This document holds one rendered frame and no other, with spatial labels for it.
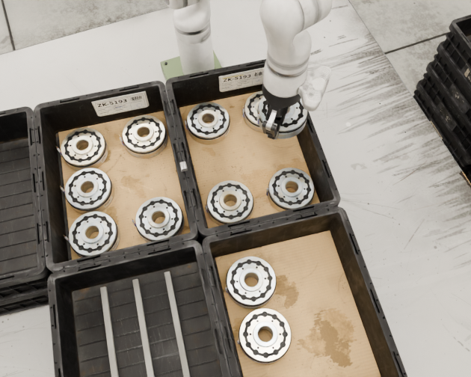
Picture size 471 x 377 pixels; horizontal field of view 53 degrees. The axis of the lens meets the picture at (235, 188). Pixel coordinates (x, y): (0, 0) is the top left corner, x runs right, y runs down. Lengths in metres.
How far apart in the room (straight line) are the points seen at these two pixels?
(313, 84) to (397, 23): 1.85
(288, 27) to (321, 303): 0.57
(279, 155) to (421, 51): 1.56
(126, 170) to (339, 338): 0.60
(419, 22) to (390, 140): 1.41
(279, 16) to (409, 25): 2.01
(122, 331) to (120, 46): 0.87
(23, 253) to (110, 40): 0.73
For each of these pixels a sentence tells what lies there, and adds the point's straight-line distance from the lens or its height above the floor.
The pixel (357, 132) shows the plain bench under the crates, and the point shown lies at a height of 0.70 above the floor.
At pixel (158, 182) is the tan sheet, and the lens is 1.12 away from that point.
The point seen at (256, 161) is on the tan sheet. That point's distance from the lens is 1.13.
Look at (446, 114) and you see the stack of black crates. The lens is 2.01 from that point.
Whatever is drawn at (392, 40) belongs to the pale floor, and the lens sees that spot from 2.59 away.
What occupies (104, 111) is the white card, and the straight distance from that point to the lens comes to 1.19.
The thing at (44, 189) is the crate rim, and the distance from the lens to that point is 1.08.
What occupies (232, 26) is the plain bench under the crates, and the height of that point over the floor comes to 0.70.
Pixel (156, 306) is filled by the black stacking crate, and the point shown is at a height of 0.83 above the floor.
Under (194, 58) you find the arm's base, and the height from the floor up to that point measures 0.83.
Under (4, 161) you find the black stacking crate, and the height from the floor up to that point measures 0.83.
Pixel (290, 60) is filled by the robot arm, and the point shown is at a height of 1.24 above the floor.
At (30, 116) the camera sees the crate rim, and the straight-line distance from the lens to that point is 1.17.
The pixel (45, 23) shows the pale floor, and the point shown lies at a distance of 2.72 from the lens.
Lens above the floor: 1.82
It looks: 65 degrees down
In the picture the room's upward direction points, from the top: straight up
